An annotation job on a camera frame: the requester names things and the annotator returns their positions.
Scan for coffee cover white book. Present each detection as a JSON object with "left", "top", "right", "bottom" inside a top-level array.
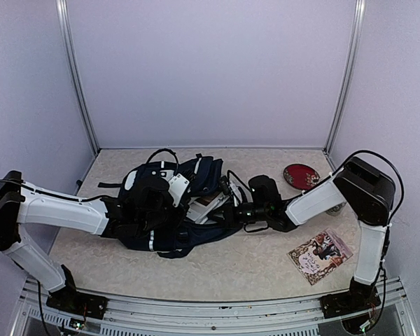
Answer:
[{"left": 186, "top": 192, "right": 229, "bottom": 225}]

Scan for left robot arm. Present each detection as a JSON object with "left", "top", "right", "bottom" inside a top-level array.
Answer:
[{"left": 0, "top": 171, "right": 190, "bottom": 319}]

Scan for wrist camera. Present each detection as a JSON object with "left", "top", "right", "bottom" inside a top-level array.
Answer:
[
  {"left": 168, "top": 174, "right": 190, "bottom": 207},
  {"left": 218, "top": 176, "right": 247, "bottom": 207}
]

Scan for left aluminium frame post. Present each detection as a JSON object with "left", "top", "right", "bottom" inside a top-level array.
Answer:
[{"left": 56, "top": 0, "right": 100, "bottom": 156}]

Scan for front aluminium rail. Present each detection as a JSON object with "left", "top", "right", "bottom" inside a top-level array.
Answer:
[{"left": 10, "top": 276, "right": 417, "bottom": 336}]

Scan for red patterned plate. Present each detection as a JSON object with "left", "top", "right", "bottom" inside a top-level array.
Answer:
[{"left": 283, "top": 164, "right": 321, "bottom": 190}]

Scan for navy blue backpack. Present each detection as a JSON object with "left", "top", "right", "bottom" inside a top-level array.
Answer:
[{"left": 98, "top": 153, "right": 241, "bottom": 259}]

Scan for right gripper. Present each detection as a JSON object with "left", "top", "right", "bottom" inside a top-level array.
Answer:
[{"left": 206, "top": 201, "right": 269, "bottom": 230}]

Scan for right aluminium frame post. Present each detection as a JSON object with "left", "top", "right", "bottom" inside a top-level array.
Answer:
[{"left": 324, "top": 0, "right": 366, "bottom": 155}]

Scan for aluminium frame post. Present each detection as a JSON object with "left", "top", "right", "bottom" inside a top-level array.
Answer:
[
  {"left": 324, "top": 0, "right": 366, "bottom": 155},
  {"left": 56, "top": 0, "right": 100, "bottom": 156}
]

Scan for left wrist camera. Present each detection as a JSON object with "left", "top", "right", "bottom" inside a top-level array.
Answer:
[{"left": 168, "top": 174, "right": 190, "bottom": 207}]

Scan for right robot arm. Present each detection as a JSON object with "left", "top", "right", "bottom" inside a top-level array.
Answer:
[{"left": 224, "top": 149, "right": 405, "bottom": 319}]

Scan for illustrated floral cover book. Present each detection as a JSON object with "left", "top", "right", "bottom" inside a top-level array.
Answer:
[{"left": 288, "top": 229, "right": 354, "bottom": 286}]

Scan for white patterned mug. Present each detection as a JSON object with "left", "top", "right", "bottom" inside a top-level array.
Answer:
[{"left": 325, "top": 203, "right": 345, "bottom": 216}]

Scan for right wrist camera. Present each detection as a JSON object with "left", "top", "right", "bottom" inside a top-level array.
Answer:
[{"left": 218, "top": 176, "right": 247, "bottom": 207}]

